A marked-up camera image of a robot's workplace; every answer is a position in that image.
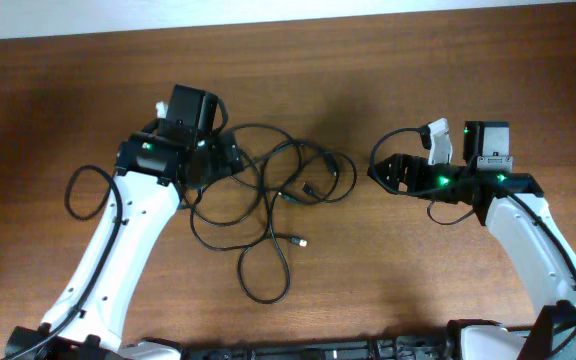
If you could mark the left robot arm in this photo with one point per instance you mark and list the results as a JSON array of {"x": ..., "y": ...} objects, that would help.
[{"x": 180, "y": 150}]

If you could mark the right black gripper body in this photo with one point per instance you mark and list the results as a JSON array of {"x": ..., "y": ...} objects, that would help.
[{"x": 430, "y": 178}]

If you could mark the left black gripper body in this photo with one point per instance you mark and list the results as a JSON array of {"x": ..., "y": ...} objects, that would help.
[{"x": 223, "y": 156}]

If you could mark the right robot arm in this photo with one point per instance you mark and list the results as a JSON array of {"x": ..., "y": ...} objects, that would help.
[{"x": 513, "y": 208}]

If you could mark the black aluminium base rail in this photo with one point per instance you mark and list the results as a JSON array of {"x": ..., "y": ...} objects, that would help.
[{"x": 343, "y": 350}]

